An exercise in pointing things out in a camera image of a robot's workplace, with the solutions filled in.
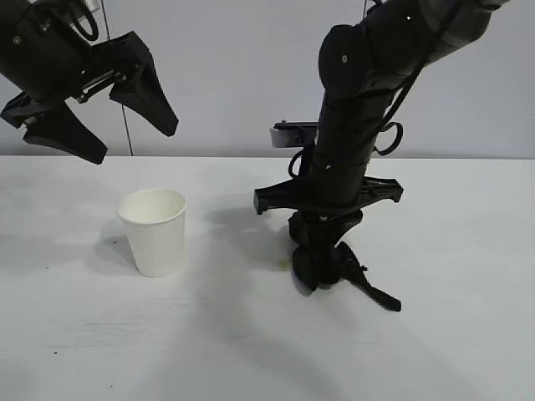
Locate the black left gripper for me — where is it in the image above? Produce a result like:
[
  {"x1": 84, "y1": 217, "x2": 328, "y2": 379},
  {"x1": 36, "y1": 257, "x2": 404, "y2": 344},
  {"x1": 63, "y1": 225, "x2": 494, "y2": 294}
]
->
[{"x1": 0, "y1": 0, "x2": 180, "y2": 165}]

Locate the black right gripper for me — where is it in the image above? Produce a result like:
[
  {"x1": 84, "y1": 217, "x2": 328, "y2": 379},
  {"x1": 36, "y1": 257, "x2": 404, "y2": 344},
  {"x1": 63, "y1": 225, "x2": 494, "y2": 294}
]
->
[{"x1": 253, "y1": 160, "x2": 405, "y2": 293}]

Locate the black cloth rag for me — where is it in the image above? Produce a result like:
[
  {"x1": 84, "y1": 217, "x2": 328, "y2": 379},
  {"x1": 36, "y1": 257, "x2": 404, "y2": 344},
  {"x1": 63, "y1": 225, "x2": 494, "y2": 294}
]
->
[{"x1": 288, "y1": 212, "x2": 403, "y2": 313}]

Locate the white paper cup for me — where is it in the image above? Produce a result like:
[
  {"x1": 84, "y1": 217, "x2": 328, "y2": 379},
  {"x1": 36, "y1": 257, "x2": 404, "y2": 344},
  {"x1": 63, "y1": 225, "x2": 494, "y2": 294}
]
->
[{"x1": 116, "y1": 188, "x2": 187, "y2": 279}]

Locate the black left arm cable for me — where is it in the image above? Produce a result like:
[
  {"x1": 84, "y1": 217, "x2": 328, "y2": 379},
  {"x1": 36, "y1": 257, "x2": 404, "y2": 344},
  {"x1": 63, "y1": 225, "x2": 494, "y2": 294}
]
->
[{"x1": 69, "y1": 0, "x2": 100, "y2": 42}]

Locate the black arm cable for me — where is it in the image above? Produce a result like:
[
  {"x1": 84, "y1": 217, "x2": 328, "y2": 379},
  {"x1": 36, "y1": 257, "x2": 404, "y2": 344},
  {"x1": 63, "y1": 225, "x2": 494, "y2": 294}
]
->
[
  {"x1": 69, "y1": 0, "x2": 100, "y2": 42},
  {"x1": 374, "y1": 0, "x2": 465, "y2": 158}
]

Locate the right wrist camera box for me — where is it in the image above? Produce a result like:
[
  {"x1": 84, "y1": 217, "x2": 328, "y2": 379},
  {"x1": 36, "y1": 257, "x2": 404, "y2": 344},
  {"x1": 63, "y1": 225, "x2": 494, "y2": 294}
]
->
[{"x1": 270, "y1": 120, "x2": 321, "y2": 149}]

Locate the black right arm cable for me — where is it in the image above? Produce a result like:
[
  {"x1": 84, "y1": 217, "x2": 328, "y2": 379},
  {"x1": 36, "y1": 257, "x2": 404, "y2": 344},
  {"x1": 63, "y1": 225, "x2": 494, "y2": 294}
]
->
[{"x1": 374, "y1": 0, "x2": 465, "y2": 158}]

